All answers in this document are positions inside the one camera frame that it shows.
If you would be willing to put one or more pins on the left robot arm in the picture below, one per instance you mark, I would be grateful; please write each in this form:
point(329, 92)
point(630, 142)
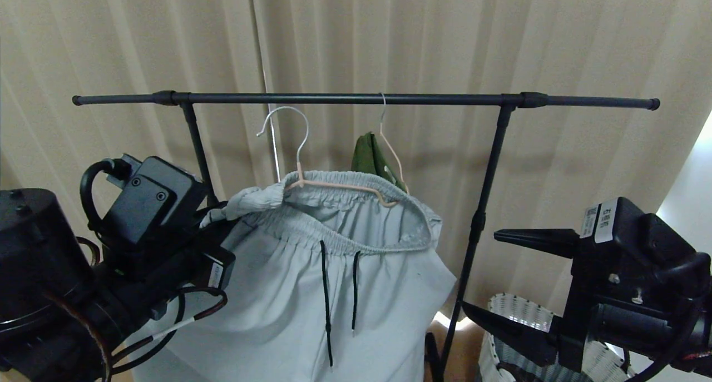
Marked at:
point(39, 271)

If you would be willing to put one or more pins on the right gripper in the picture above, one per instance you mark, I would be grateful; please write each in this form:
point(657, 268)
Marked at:
point(606, 315)

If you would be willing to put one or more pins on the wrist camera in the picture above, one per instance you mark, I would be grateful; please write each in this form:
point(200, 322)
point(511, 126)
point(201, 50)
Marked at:
point(667, 243)
point(150, 204)

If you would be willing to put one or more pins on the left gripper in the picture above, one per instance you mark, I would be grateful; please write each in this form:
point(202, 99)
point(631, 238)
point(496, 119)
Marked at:
point(189, 265)

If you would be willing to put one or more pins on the beige curtain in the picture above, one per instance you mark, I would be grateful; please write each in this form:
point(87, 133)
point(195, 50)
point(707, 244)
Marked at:
point(389, 37)

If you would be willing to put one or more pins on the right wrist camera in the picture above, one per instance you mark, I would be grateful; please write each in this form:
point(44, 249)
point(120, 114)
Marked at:
point(667, 243)

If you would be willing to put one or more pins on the black clothes rack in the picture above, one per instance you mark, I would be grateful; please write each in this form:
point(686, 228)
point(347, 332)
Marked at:
point(334, 99)

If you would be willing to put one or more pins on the white laundry basket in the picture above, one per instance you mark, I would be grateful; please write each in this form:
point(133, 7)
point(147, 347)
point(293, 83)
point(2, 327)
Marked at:
point(517, 309)

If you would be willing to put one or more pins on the pale grey shorts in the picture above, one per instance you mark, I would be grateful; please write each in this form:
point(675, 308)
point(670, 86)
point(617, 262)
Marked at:
point(289, 293)

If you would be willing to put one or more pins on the green long-sleeved shirt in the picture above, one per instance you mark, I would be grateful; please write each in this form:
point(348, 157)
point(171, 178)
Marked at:
point(368, 157)

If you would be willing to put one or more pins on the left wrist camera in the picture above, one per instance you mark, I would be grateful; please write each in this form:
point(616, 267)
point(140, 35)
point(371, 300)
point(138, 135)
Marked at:
point(150, 204)

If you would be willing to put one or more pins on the pink clothes hanger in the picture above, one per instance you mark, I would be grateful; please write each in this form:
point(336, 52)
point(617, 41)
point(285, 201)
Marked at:
point(334, 185)
point(383, 112)

